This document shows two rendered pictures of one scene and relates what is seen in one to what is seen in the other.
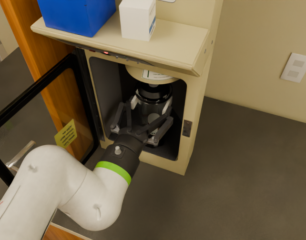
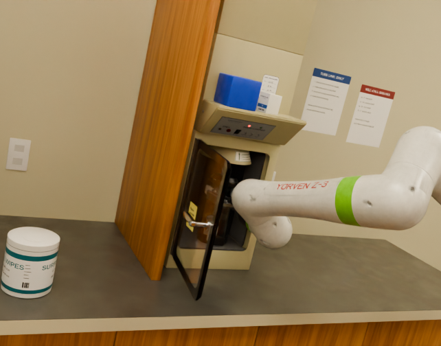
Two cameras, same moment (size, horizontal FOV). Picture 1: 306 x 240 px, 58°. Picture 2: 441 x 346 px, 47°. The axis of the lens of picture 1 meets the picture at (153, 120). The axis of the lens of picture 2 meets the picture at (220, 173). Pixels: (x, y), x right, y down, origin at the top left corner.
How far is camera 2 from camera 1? 143 cm
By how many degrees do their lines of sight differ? 55
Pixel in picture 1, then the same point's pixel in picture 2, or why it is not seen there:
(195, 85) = (275, 156)
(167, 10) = not seen: hidden behind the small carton
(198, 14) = (283, 106)
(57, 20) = (238, 101)
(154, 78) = (243, 160)
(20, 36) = (191, 117)
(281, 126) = not seen: hidden behind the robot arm
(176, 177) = (246, 272)
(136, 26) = (274, 106)
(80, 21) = (253, 101)
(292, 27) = not seen: hidden behind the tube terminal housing
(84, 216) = (284, 222)
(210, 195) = (277, 274)
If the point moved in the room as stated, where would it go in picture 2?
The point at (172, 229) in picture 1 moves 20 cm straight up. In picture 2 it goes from (279, 295) to (295, 239)
